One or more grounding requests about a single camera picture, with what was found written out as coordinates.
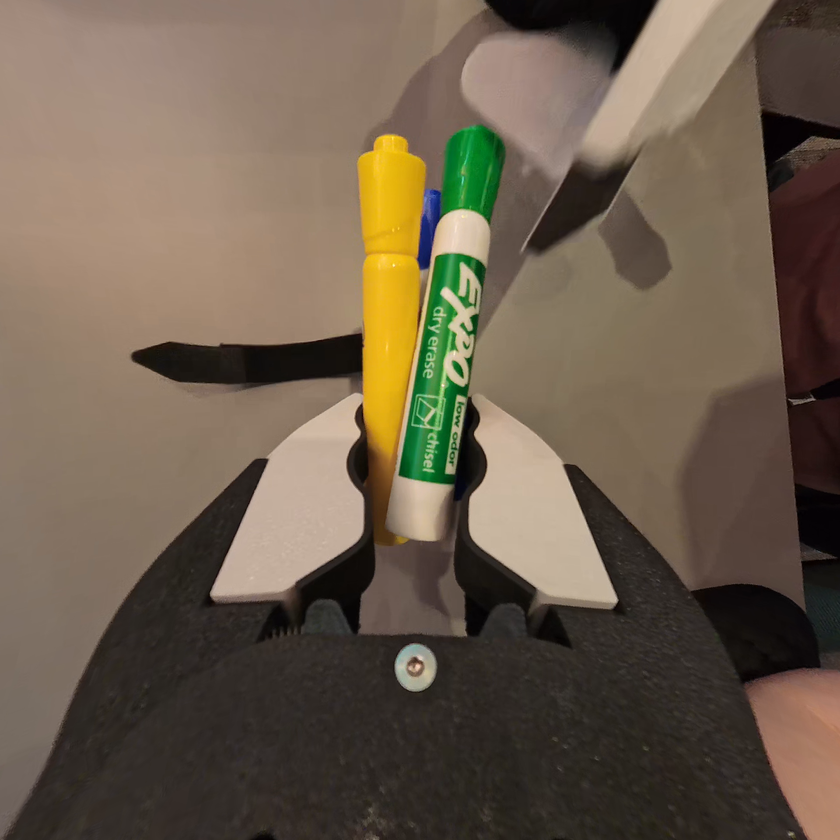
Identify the black padded wrist rest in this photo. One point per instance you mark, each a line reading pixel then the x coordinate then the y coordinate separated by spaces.
pixel 761 630

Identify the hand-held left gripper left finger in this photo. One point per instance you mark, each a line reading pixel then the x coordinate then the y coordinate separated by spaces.
pixel 289 525

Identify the blue dry-erase marker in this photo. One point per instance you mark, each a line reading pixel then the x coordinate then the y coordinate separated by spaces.
pixel 430 223

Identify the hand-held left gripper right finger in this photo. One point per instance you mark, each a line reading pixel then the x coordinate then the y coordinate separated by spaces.
pixel 531 525

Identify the green dry-erase marker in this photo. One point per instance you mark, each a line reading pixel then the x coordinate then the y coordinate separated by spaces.
pixel 446 328

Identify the yellow highlighter marker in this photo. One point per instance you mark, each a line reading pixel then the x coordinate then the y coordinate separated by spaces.
pixel 390 216

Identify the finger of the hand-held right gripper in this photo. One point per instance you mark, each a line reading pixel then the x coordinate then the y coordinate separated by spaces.
pixel 525 92
pixel 669 79

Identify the person's left forearm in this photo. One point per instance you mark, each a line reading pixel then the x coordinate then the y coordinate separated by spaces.
pixel 807 754

